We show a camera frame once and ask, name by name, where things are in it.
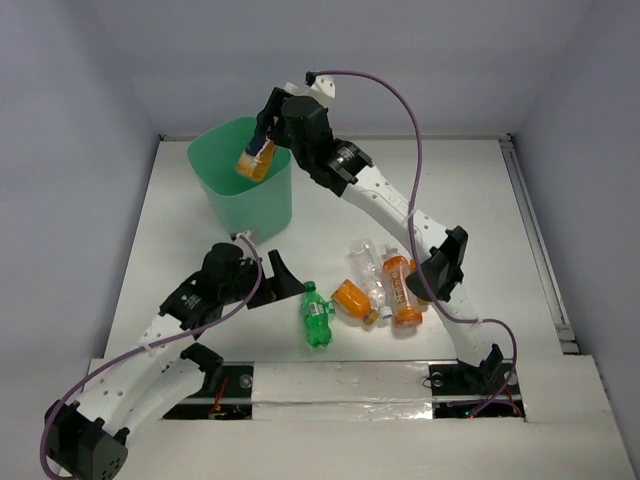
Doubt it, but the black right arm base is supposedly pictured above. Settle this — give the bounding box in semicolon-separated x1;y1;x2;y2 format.
422;344;525;419

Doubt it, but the green plastic bin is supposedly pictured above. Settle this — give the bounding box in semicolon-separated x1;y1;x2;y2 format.
187;117;292;241

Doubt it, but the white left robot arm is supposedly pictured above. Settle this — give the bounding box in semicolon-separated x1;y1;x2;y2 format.
39;232;266;479

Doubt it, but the orange blue juice bottle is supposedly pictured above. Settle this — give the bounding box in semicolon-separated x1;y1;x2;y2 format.
236;133;276;182

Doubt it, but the clear water bottle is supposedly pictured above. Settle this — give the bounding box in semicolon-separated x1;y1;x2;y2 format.
348;239;392;321

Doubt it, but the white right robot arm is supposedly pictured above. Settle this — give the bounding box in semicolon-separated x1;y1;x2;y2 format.
277;96;503;395

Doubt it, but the short orange juice bottle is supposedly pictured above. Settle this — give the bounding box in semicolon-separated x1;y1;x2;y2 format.
331;279;379;326

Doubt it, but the green soda bottle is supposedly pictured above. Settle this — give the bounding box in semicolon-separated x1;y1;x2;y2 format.
300;281;335;349

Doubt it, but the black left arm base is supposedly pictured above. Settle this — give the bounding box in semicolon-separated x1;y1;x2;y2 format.
163;363;254;420

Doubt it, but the orange floral label bottle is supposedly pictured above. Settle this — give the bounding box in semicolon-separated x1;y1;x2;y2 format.
409;259;429;311

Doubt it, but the tall orange tea bottle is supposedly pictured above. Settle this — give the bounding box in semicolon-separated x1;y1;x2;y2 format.
382;246;423;328

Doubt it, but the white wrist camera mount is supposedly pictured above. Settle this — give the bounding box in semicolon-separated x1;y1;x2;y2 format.
283;75;336;108

